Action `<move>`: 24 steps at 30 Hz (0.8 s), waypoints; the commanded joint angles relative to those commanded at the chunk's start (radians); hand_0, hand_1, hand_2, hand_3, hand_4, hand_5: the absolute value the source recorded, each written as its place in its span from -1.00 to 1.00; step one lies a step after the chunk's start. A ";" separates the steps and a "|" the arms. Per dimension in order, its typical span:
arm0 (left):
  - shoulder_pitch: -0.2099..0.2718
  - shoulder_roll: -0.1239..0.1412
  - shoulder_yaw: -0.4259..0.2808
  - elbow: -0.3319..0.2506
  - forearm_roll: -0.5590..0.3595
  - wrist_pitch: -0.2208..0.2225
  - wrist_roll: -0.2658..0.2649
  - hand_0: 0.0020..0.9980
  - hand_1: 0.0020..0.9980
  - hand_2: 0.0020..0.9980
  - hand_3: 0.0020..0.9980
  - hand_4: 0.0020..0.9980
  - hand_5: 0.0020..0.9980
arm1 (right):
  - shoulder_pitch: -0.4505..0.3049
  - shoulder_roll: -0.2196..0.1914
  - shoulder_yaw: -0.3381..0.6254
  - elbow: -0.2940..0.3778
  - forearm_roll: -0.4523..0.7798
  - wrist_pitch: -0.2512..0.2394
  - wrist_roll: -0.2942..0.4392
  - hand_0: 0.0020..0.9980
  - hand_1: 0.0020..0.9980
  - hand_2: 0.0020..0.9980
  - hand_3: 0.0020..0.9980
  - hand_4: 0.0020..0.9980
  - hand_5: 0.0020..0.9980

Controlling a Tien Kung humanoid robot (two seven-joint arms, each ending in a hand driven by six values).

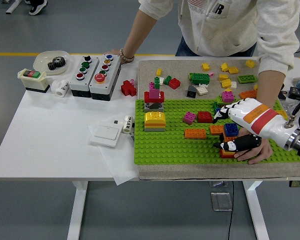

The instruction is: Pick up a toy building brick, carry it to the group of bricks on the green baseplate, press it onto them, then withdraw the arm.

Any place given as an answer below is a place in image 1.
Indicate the person's right hand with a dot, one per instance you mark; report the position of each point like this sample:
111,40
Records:
115,52

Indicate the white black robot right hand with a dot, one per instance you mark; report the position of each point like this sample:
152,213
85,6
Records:
260,117

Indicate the person's left hand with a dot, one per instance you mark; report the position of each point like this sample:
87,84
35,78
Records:
260,155

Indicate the blue square brick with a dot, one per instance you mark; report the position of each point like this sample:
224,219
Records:
217,110
231,129

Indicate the magenta square brick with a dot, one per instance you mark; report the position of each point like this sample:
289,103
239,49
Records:
189,117

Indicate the person's left forearm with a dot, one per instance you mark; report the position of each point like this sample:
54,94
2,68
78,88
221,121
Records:
268,87

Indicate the person's right forearm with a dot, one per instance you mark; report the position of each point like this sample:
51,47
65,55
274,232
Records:
137,32

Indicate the yellow flat plate brick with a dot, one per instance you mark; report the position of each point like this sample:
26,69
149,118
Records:
284,115

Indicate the small pink brick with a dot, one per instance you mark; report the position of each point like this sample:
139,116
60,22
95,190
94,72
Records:
132,81

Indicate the red flat brick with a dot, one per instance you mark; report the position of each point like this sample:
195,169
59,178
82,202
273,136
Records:
226,155

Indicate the red cross brick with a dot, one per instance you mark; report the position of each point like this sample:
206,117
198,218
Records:
127,88

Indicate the magenta brick with yellow cap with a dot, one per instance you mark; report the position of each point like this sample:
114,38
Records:
228,96

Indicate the green flat plate brick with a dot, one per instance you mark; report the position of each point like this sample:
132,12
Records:
247,79

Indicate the small white brick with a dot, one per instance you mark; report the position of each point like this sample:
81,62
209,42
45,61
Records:
233,84
161,80

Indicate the green thin plate brick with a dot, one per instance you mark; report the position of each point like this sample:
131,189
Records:
218,100

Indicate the small yellow brick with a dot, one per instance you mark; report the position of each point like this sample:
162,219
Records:
159,72

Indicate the small tall green brick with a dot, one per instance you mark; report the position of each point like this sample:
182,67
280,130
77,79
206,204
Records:
157,82

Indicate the red wide brick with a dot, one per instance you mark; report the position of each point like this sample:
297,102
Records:
147,96

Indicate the red square brick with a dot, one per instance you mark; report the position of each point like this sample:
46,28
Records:
174,83
205,116

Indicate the pink tall brick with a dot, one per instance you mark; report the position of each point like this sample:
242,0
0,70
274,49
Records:
154,92

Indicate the white square brick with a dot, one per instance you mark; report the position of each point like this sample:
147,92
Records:
202,90

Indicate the grey brick with dark slope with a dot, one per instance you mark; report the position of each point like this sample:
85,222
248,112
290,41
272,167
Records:
153,108

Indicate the green long brick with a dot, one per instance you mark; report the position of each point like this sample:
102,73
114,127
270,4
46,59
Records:
200,78

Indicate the black slope brick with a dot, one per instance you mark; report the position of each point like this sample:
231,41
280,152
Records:
191,92

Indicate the yellow dome brick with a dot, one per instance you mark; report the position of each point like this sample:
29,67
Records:
154,117

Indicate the orange thin plate brick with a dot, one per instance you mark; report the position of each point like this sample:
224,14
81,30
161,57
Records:
155,124

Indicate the green studded baseplate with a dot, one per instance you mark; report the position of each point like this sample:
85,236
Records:
170,150

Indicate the grey emergency-stop button box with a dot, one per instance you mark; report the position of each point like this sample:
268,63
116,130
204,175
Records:
110,80

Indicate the crinkled clear plastic wrap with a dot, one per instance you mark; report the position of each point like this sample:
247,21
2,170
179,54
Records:
288,107

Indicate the black box device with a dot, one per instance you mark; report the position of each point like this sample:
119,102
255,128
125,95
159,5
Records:
298,93

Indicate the dark control panel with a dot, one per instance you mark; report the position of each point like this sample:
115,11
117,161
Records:
298,184

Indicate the grey four-button box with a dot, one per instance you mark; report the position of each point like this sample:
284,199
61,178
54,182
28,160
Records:
76,85

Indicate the white table leg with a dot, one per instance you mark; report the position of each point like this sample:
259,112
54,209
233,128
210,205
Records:
256,212
77,212

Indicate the dark metal gears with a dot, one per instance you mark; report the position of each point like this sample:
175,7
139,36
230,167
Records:
57,63

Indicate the metal floor socket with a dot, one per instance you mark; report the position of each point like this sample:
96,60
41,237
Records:
221,201

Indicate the white pipe fitting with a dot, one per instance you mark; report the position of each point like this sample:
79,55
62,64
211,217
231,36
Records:
61,88

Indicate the small pink piece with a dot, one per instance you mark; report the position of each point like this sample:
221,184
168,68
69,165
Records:
211,74

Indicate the grey-brown foam mat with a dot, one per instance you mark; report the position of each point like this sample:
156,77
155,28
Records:
180,72

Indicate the white plastic dish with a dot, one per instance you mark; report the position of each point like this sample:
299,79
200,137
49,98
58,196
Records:
42,60

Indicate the white labelled roll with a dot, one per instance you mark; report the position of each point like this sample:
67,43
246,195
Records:
127,125

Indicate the printed label strip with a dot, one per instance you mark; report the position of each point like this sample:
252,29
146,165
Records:
132,137

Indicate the person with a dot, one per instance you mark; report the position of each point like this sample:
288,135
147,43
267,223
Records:
37,6
227,27

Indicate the white paper sheet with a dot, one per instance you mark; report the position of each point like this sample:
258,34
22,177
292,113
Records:
120,162

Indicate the grey furniture foot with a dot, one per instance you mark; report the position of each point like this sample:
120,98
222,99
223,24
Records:
13,6

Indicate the metal bracket under table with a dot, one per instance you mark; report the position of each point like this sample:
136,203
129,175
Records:
218,184

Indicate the white wall switch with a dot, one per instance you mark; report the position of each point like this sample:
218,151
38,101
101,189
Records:
105,135

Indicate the cream rocker switch box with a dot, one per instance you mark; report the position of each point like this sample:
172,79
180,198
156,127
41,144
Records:
33,82

